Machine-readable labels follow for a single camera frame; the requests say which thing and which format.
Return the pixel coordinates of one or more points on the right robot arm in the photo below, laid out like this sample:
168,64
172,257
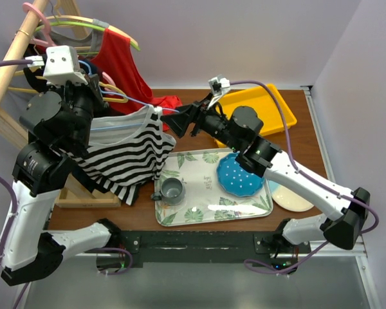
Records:
343,211

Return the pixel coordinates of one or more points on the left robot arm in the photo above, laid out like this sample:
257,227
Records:
58,122

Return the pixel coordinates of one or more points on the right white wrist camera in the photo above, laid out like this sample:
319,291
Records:
219,87

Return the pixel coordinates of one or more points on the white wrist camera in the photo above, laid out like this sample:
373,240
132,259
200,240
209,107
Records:
219,87
62,66

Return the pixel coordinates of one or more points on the cream and blue plate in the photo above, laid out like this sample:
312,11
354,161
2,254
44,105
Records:
290,201

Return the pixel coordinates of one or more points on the yellow plastic bin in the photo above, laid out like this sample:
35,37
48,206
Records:
263,104

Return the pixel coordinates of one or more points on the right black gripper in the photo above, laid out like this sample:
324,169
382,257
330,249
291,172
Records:
180,121

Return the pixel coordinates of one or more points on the black white striped tank top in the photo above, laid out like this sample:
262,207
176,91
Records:
126,152

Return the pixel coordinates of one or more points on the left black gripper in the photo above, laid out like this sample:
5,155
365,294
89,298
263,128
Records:
91,86

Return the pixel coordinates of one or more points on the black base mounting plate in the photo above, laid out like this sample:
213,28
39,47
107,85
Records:
202,246

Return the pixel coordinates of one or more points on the pink plastic hanger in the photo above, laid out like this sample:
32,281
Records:
44,25

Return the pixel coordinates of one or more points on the beige wooden hanger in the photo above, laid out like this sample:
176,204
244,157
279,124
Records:
78,18

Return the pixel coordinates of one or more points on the red tank top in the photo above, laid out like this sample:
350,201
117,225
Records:
115,59

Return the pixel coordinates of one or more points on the yellow plastic hanger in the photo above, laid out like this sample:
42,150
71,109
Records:
109,92

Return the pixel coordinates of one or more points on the grey tank top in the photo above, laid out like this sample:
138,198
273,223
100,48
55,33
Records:
91,44

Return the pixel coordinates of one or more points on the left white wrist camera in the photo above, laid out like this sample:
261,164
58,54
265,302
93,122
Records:
62,66

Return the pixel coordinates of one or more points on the grey mug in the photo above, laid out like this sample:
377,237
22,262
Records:
171,192

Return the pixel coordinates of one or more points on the blue dotted plate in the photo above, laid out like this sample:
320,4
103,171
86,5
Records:
235,180

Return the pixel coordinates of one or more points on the leaf pattern serving tray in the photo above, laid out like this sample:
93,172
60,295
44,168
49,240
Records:
205,200

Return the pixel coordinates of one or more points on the dark navy maroon garment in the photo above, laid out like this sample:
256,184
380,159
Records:
91,68

